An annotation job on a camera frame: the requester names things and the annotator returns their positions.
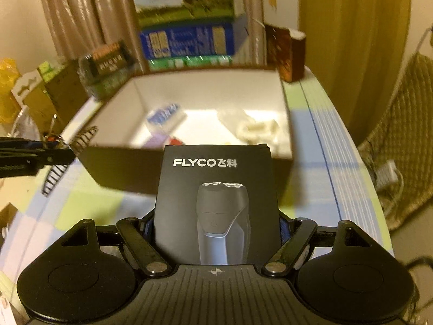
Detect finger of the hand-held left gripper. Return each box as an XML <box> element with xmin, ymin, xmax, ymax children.
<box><xmin>0</xmin><ymin>165</ymin><xmax>40</xmax><ymax>179</ymax></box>
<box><xmin>0</xmin><ymin>137</ymin><xmax>77</xmax><ymax>166</ymax></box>

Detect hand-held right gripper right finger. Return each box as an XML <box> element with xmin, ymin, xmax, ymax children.
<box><xmin>264</xmin><ymin>217</ymin><xmax>377</xmax><ymax>275</ymax></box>

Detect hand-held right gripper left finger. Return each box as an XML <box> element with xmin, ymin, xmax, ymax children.
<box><xmin>60</xmin><ymin>216</ymin><xmax>170</xmax><ymax>275</ymax></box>

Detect brown cardboard box white inside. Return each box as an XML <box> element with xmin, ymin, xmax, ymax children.
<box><xmin>66</xmin><ymin>64</ymin><xmax>295</xmax><ymax>197</ymax></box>

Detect black shaver box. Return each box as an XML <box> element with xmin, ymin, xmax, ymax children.
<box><xmin>154</xmin><ymin>144</ymin><xmax>283</xmax><ymax>265</ymax></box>

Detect desktop with plaid tablecloth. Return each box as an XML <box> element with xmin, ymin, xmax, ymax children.
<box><xmin>0</xmin><ymin>64</ymin><xmax>397</xmax><ymax>325</ymax></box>

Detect olive cardboard carton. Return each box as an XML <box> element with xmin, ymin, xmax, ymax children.
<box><xmin>11</xmin><ymin>69</ymin><xmax>56</xmax><ymax>134</ymax></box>

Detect yellow plastic bag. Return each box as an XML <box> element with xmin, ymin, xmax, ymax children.
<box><xmin>0</xmin><ymin>57</ymin><xmax>21</xmax><ymax>124</ymax></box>

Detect brown cardboard carton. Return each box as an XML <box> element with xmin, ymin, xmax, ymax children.
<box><xmin>44</xmin><ymin>59</ymin><xmax>83</xmax><ymax>122</ymax></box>

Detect green tissue pack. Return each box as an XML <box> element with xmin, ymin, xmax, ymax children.
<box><xmin>37</xmin><ymin>60</ymin><xmax>66</xmax><ymax>76</ymax></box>

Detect purple packet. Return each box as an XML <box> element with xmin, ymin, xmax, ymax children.
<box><xmin>144</xmin><ymin>131</ymin><xmax>171</xmax><ymax>148</ymax></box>

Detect white plastic item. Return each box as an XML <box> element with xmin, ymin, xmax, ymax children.
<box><xmin>236</xmin><ymin>113</ymin><xmax>282</xmax><ymax>143</ymax></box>

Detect dark green snack package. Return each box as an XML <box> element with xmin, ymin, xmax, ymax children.
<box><xmin>79</xmin><ymin>40</ymin><xmax>136</xmax><ymax>90</ymax></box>

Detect white power adapter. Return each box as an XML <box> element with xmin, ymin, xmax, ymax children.
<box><xmin>376</xmin><ymin>160</ymin><xmax>399</xmax><ymax>189</ymax></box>

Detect blue and white packet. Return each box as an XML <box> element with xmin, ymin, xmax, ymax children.
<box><xmin>146</xmin><ymin>102</ymin><xmax>185</xmax><ymax>130</ymax></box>

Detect beige curtain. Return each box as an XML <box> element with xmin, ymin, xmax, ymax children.
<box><xmin>35</xmin><ymin>0</ymin><xmax>136</xmax><ymax>64</ymax></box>

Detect woven wicker chair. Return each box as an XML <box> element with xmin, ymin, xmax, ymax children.
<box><xmin>358</xmin><ymin>52</ymin><xmax>433</xmax><ymax>232</ymax></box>

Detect green box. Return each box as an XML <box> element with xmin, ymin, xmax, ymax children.
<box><xmin>148</xmin><ymin>55</ymin><xmax>235</xmax><ymax>72</ymax></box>

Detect small dark brown box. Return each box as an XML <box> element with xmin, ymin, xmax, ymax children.
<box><xmin>265</xmin><ymin>23</ymin><xmax>307</xmax><ymax>83</ymax></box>

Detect blue printed box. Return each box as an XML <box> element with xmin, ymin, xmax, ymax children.
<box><xmin>139</xmin><ymin>23</ymin><xmax>236</xmax><ymax>60</ymax></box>

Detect yellow curtain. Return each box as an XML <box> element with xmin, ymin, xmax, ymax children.
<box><xmin>298</xmin><ymin>0</ymin><xmax>412</xmax><ymax>140</ymax></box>

